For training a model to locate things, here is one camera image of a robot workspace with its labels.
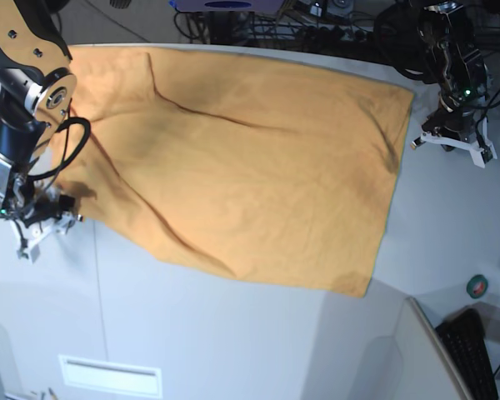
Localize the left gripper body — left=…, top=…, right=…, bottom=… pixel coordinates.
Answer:
left=422, top=106, right=490, bottom=153

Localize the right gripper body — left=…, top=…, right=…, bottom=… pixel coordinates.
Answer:
left=0, top=186, right=78, bottom=228

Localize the orange yellow t-shirt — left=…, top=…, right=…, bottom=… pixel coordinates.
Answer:
left=57, top=46, right=414, bottom=298

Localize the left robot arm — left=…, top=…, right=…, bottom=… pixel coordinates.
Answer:
left=372, top=1, right=500, bottom=168

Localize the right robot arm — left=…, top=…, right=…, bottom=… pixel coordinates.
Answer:
left=0, top=1, right=91, bottom=263

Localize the green tape roll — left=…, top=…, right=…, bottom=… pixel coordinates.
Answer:
left=466, top=274, right=488, bottom=299

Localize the black power strip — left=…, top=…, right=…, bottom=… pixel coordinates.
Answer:
left=302, top=25, right=375, bottom=46

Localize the black keyboard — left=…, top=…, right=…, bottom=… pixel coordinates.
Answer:
left=436, top=308, right=498, bottom=400

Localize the white partition panel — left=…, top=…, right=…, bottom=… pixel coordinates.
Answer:
left=395, top=297, right=472, bottom=399

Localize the white cable tray slot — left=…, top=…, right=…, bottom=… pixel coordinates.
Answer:
left=58, top=355, right=163, bottom=399

